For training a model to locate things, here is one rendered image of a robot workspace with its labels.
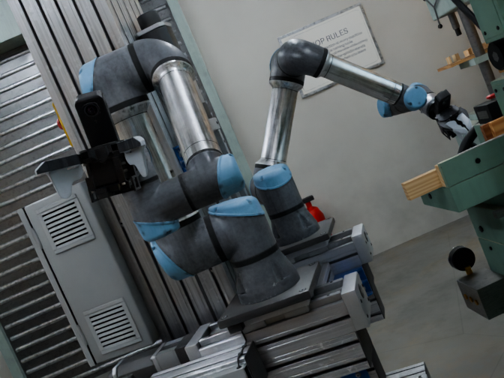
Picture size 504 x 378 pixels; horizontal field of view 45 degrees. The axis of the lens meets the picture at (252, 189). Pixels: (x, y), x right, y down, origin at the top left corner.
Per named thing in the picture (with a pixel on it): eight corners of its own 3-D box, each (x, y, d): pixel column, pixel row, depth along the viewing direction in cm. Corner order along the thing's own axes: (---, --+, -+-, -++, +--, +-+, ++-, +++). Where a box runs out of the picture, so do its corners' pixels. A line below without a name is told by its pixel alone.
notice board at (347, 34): (385, 63, 436) (360, 2, 432) (385, 62, 434) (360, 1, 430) (302, 98, 436) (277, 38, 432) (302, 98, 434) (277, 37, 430)
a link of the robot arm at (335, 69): (292, 25, 185) (435, 84, 192) (284, 34, 195) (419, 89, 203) (279, 61, 184) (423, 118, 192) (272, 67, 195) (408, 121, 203)
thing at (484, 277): (494, 295, 158) (483, 266, 158) (518, 306, 146) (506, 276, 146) (465, 307, 158) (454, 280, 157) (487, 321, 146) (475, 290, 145)
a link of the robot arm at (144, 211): (196, 223, 111) (172, 168, 110) (140, 247, 111) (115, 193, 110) (199, 217, 119) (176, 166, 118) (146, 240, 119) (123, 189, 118)
